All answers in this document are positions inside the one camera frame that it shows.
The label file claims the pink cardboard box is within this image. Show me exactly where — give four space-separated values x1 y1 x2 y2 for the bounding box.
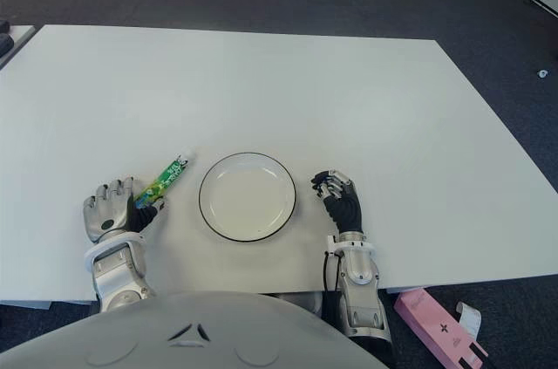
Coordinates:
393 288 488 369

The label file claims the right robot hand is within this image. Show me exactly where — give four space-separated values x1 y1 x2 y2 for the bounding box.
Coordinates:
310 169 363 234

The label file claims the grey side table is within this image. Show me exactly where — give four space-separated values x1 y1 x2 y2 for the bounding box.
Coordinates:
0 24 36 69

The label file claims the grey robot torso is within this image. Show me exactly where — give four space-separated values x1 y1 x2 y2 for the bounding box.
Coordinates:
0 290 384 369

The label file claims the white paper tag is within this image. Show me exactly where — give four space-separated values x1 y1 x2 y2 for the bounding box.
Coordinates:
454 300 482 338

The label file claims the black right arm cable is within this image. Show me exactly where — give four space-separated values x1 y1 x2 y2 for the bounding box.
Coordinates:
322 253 339 300

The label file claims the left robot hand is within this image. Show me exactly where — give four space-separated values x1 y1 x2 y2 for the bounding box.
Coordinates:
82 175 167 244

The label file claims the white plate black rim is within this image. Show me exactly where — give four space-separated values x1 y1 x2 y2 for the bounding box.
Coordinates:
198 151 298 243

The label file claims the green toothpaste tube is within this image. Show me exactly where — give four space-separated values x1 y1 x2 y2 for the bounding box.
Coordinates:
133 148 196 208

